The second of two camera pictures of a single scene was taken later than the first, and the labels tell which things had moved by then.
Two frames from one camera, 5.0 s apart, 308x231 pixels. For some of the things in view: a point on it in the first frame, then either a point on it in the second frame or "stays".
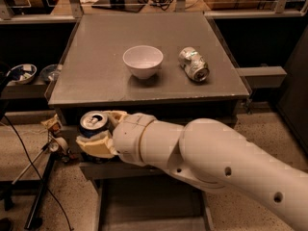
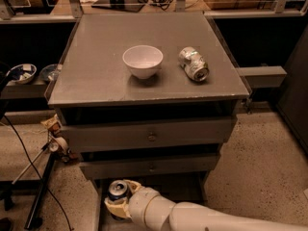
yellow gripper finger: (115, 116) → (133, 185)
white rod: (28, 166) stays
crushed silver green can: (193, 64) stays
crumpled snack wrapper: (51, 121) stays
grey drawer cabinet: (168, 66) stays
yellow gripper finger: (99, 144) → (118, 208)
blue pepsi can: (93, 123) → (118, 190)
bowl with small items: (21, 74) stays
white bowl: (142, 61) stays
